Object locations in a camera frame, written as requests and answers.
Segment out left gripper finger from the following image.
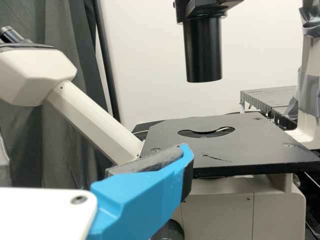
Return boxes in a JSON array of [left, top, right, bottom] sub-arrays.
[[86, 142, 195, 240]]

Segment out cream microscope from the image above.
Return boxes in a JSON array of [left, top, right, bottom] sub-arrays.
[[0, 0, 320, 240]]

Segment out white pipette stand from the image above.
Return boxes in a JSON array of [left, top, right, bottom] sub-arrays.
[[287, 0, 320, 120]]

